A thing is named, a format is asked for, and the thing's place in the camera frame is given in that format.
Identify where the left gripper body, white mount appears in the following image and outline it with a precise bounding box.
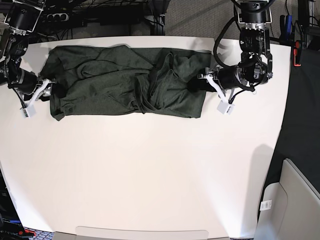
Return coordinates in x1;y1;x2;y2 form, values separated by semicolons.
197;67;237;115

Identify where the right gripper body, white mount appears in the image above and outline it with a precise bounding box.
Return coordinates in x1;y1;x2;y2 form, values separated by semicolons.
19;72;55;118

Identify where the green long-sleeve T-shirt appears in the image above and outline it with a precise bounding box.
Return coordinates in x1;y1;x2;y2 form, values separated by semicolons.
40;45;211;120

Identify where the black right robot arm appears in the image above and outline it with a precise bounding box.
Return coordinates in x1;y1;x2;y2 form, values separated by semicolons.
0;0;65;118

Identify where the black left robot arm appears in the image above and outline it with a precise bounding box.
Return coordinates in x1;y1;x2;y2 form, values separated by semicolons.
187;0;273;114

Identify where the black box on floor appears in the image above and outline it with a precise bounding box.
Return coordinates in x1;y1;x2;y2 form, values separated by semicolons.
81;9;144;26

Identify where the red clamp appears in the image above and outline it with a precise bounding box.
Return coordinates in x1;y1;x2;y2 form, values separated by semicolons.
293;40;303;67

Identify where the beige plastic bin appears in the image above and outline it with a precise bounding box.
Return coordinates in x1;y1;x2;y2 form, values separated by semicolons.
254;158;320;240

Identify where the tangle of black cables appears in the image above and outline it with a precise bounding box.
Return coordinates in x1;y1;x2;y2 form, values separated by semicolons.
0;0;76;50

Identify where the blue handled tool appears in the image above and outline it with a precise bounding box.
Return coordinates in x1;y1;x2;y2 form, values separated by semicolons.
284;15;292;38

